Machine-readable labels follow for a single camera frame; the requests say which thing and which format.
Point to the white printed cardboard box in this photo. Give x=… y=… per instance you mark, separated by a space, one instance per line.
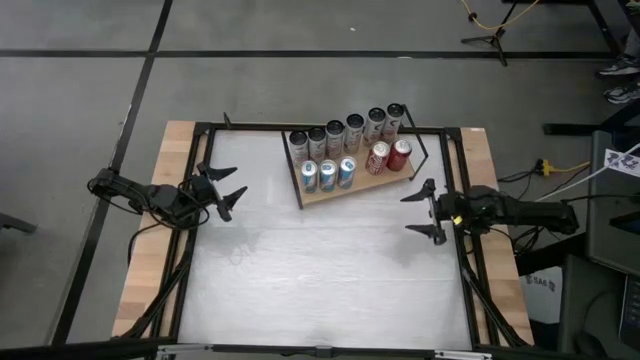
x=540 y=295

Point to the white Celsius Peach Vibe can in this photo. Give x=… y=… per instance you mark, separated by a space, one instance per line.
x=354 y=135
x=393 y=125
x=374 y=129
x=317 y=147
x=335 y=142
x=299 y=150

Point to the black tripod stand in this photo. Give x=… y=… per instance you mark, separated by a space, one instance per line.
x=495 y=40

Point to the wooden tray board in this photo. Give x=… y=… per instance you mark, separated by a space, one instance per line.
x=350 y=187

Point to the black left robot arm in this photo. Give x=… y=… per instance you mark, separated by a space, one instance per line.
x=150 y=195

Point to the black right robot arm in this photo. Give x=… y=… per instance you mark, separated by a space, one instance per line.
x=530 y=212

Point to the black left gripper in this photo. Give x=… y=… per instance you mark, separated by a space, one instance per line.
x=207 y=192

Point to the white fiducial marker sheet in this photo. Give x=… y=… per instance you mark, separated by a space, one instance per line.
x=622 y=162

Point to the small blue Red Bull can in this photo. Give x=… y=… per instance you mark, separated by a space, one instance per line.
x=328 y=176

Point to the grey desk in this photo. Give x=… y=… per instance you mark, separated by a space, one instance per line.
x=610 y=225

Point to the red can with silver lid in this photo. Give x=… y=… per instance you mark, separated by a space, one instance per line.
x=377 y=159

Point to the grey chair base leg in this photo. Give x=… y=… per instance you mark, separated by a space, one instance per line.
x=17 y=223

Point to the black floor stand frame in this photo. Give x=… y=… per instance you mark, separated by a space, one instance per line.
x=575 y=129

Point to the silver aluminium bar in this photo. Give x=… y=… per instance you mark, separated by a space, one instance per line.
x=185 y=350

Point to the dark red black-striped can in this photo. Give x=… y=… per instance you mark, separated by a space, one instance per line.
x=399 y=156

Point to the blue silver Red Bull can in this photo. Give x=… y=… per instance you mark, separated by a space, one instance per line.
x=309 y=177
x=347 y=172

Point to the person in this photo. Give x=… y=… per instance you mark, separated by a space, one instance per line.
x=622 y=67

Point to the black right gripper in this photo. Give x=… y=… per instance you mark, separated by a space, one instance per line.
x=457 y=207

